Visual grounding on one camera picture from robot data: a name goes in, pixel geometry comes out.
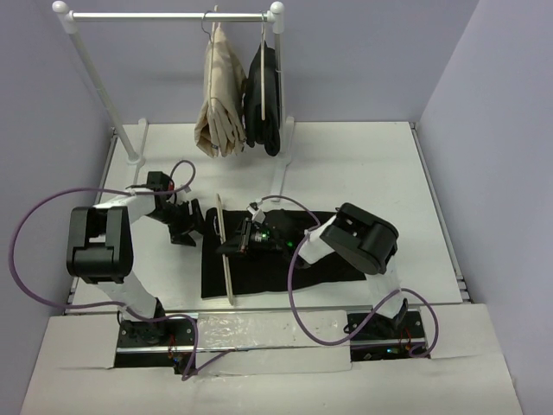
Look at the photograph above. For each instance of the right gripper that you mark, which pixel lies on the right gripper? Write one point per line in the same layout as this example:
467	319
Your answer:
241	246

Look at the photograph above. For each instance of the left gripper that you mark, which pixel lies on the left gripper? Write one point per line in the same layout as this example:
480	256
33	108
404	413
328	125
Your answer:
179	235

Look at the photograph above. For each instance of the cream wooden hanger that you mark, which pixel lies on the cream wooden hanger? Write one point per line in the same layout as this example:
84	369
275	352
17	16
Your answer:
224	250

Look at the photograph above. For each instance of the black trousers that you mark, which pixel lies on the black trousers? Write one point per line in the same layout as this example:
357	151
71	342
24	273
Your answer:
258	132
263	271

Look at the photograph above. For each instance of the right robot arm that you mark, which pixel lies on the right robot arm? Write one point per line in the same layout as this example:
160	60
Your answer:
349	241

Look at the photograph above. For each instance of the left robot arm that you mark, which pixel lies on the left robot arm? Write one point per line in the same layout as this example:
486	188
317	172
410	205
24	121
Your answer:
100	250

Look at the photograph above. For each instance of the beige trousers on hanger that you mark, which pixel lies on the beige trousers on hanger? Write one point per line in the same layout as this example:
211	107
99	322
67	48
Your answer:
219	130

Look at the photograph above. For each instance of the black trousers on hanger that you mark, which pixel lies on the black trousers on hanger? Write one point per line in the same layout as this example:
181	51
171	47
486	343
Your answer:
258	132

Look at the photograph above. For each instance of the cream hanger under beige trousers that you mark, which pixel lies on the cream hanger under beige trousers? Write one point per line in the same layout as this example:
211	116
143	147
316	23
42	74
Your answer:
211	46

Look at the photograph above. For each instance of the cream hanger under black trousers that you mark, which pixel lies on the cream hanger under black trousers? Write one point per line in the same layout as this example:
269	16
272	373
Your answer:
263	67

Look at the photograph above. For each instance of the white clothes rack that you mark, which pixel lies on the white clothes rack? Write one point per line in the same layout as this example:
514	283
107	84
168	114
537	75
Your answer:
274	16

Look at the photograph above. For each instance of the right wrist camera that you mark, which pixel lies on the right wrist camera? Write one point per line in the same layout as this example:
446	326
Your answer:
254	209

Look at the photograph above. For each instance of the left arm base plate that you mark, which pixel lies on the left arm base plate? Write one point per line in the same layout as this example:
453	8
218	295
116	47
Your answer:
166	344

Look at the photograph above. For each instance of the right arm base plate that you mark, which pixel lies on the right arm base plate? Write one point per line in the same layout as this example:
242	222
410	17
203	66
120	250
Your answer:
378	342

